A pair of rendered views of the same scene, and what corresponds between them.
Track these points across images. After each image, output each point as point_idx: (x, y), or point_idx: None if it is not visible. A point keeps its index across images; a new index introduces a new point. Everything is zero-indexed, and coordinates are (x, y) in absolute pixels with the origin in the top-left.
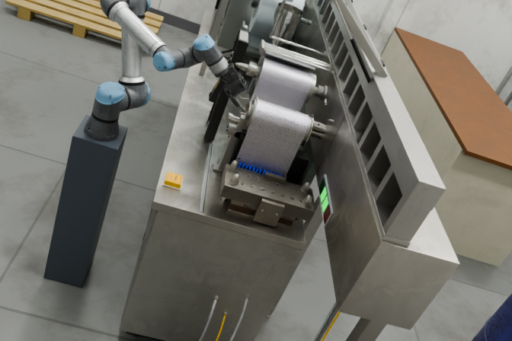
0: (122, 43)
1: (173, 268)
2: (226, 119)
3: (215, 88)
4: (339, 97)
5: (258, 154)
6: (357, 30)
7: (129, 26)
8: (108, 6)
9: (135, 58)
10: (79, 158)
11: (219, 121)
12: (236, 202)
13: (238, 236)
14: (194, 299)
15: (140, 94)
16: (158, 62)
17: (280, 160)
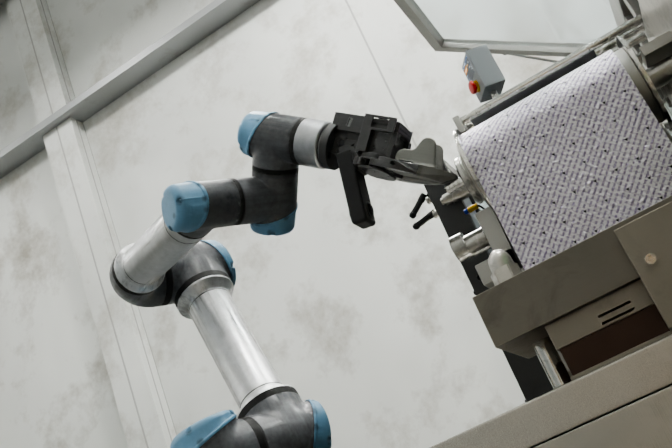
0: (208, 349)
1: None
2: (454, 253)
3: (343, 185)
4: None
5: (575, 227)
6: None
7: (137, 246)
8: (111, 266)
9: (239, 350)
10: None
11: (539, 363)
12: (570, 331)
13: (664, 410)
14: None
15: (288, 412)
16: (169, 209)
17: (646, 189)
